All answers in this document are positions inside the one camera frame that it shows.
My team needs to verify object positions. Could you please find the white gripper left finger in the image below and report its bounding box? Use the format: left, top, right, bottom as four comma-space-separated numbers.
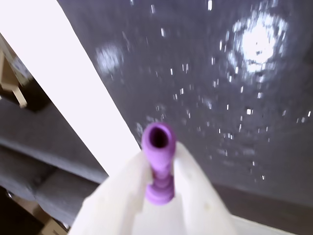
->
69, 149, 157, 235

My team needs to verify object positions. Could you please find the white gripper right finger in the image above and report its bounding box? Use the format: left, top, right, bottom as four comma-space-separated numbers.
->
133, 141, 238, 235

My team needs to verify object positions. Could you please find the purple ribbed pen grip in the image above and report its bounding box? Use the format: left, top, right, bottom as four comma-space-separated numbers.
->
141, 122, 177, 205

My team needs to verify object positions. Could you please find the grey fabric sofa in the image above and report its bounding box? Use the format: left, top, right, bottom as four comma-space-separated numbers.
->
0, 97, 110, 224

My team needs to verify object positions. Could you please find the dark grey table mat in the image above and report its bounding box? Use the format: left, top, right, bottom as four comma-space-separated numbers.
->
55, 0, 313, 229

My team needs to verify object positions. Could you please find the light wooden furniture piece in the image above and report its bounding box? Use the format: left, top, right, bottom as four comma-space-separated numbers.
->
0, 33, 33, 109

